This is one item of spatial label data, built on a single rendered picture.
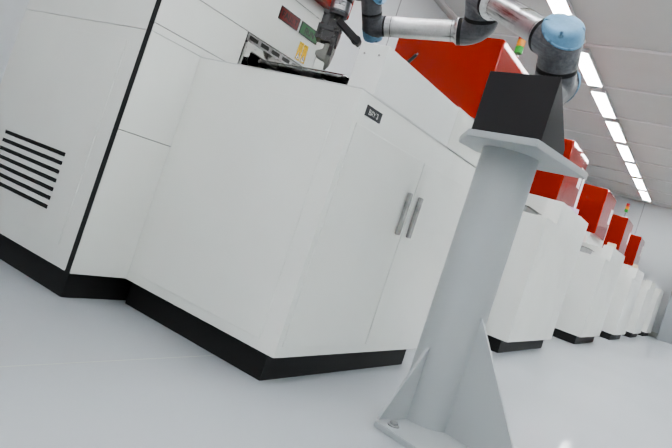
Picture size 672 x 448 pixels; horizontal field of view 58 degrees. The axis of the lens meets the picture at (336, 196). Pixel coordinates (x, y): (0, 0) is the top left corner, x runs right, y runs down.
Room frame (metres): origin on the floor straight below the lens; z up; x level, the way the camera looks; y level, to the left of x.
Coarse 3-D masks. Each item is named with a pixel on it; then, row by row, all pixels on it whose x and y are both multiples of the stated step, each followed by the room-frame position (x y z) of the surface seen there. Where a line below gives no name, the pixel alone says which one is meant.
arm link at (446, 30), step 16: (368, 16) 2.17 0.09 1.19; (384, 16) 2.19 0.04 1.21; (368, 32) 2.21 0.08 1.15; (384, 32) 2.19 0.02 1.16; (400, 32) 2.17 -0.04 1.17; (416, 32) 2.15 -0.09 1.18; (432, 32) 2.13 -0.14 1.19; (448, 32) 2.11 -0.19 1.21; (464, 32) 2.08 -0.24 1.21; (480, 32) 2.05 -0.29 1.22
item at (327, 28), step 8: (328, 16) 2.17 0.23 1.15; (336, 16) 2.17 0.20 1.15; (344, 16) 2.16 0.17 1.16; (320, 24) 2.15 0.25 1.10; (328, 24) 2.17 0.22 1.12; (336, 24) 2.17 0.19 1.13; (320, 32) 2.16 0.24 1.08; (328, 32) 2.16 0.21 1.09; (336, 32) 2.15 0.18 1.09; (320, 40) 2.19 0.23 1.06; (328, 40) 2.16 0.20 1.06; (336, 40) 2.15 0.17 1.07
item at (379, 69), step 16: (368, 48) 1.66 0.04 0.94; (384, 48) 1.63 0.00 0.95; (368, 64) 1.65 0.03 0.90; (384, 64) 1.63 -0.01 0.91; (400, 64) 1.69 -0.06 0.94; (352, 80) 1.67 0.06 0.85; (368, 80) 1.64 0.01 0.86; (384, 80) 1.65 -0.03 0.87; (400, 80) 1.71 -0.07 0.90; (416, 80) 1.79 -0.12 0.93; (384, 96) 1.67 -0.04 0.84; (400, 96) 1.74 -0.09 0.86; (416, 96) 1.82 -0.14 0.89; (432, 96) 1.90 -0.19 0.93; (400, 112) 1.76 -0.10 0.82; (416, 112) 1.84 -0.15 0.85; (432, 112) 1.93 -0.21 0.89; (448, 112) 2.02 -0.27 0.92; (432, 128) 1.96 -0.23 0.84; (448, 128) 2.06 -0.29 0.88
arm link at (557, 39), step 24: (480, 0) 1.95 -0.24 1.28; (504, 0) 1.89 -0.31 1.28; (480, 24) 2.03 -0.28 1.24; (504, 24) 1.88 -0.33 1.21; (528, 24) 1.77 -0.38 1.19; (552, 24) 1.67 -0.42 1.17; (576, 24) 1.66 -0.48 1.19; (552, 48) 1.67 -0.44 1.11; (576, 48) 1.66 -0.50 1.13; (552, 72) 1.71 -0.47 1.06
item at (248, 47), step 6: (246, 42) 2.05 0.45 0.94; (246, 48) 2.05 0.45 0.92; (252, 48) 2.07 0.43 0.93; (258, 48) 2.09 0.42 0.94; (246, 54) 2.05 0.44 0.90; (258, 54) 2.10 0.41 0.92; (264, 54) 2.12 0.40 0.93; (240, 60) 2.05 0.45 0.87; (246, 60) 2.06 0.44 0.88; (270, 60) 2.16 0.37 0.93; (276, 60) 2.18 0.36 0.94
